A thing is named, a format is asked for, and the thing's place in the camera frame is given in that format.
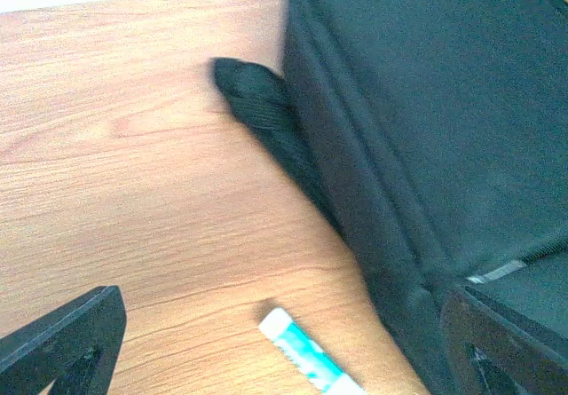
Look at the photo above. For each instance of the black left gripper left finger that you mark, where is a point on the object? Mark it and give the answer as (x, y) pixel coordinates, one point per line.
(71, 350)

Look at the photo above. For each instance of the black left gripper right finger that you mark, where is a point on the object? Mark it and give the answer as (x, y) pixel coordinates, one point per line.
(494, 349)

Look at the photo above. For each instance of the green white glue stick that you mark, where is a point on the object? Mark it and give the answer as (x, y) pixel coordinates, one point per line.
(311, 360)

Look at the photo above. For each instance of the black student bag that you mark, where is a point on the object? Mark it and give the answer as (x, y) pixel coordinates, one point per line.
(432, 135)

